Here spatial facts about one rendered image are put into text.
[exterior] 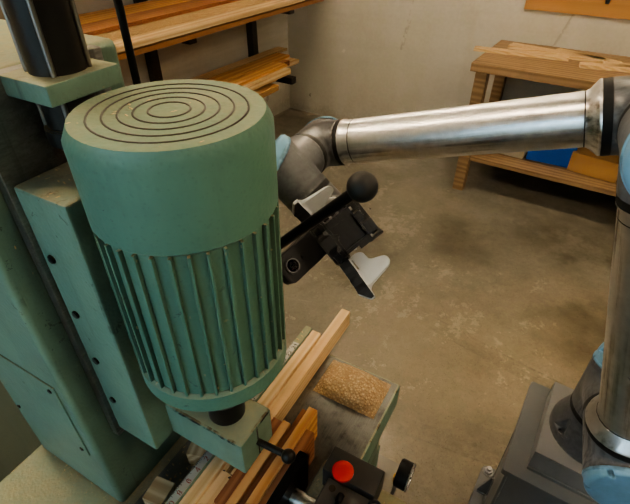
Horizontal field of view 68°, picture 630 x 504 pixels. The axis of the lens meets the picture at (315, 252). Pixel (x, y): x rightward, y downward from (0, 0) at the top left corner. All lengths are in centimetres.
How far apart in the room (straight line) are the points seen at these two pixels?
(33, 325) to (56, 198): 19
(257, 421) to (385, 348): 156
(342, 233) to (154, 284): 31
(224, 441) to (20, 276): 33
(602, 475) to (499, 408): 113
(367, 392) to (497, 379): 136
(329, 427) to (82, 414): 40
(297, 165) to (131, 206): 49
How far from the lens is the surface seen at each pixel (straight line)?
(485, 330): 240
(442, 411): 205
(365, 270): 63
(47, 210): 52
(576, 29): 367
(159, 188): 37
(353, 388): 90
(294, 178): 83
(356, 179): 51
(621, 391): 93
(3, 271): 60
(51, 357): 69
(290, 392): 88
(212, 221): 38
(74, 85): 50
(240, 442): 68
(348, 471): 71
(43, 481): 107
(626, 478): 103
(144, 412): 71
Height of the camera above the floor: 165
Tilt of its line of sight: 37 degrees down
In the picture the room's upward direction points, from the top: straight up
